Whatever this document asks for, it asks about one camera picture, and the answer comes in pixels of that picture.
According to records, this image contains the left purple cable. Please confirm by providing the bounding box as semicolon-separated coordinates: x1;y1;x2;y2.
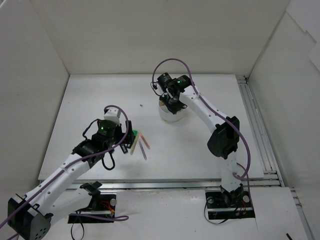
0;104;130;238

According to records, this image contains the orange gel pen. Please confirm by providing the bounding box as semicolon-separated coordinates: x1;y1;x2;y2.
139;132;151;150

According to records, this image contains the purple gel pen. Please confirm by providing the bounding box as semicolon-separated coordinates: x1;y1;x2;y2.
138;140;147;161

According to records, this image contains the white round compartment container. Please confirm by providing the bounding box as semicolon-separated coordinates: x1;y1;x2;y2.
158;100;186;123

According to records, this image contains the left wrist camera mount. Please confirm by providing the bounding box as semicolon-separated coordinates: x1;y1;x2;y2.
103;107;121;126

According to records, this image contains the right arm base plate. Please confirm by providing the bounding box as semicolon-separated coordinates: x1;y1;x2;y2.
204;190;256;224

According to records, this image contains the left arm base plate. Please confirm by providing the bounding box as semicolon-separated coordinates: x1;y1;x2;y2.
67;192;117;224

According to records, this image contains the yellow black highlighter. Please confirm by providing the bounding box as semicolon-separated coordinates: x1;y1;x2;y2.
120;144;129;154

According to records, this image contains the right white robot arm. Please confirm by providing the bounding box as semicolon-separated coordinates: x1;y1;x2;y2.
152;72;244;206

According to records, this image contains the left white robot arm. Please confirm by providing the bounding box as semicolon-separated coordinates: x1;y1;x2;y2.
2;119;134;240

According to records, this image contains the pale yellow gel pen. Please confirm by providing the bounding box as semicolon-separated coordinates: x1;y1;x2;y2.
130;135;139;155

